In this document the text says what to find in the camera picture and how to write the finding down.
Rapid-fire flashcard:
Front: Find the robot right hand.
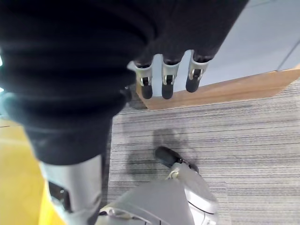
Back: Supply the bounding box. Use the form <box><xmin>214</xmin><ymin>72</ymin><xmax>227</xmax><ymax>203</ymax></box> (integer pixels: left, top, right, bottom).
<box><xmin>0</xmin><ymin>0</ymin><xmax>249</xmax><ymax>225</ymax></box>

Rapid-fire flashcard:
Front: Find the yellow shelf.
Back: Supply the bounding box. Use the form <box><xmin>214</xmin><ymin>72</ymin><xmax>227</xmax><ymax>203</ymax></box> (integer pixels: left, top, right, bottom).
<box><xmin>0</xmin><ymin>117</ymin><xmax>71</xmax><ymax>225</ymax></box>

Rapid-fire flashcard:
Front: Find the dark robot foot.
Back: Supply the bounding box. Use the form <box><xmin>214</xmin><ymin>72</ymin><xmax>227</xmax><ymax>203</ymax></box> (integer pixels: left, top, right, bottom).
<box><xmin>154</xmin><ymin>146</ymin><xmax>200</xmax><ymax>174</ymax></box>

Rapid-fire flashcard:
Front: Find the silver robot leg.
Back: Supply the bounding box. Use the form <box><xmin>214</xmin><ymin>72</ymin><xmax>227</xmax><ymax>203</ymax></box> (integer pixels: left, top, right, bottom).
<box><xmin>97</xmin><ymin>163</ymin><xmax>220</xmax><ymax>225</ymax></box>

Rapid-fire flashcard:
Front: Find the wooden ledge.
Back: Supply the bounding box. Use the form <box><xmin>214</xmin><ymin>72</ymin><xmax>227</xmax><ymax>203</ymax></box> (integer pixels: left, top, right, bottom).
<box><xmin>135</xmin><ymin>68</ymin><xmax>300</xmax><ymax>110</ymax></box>

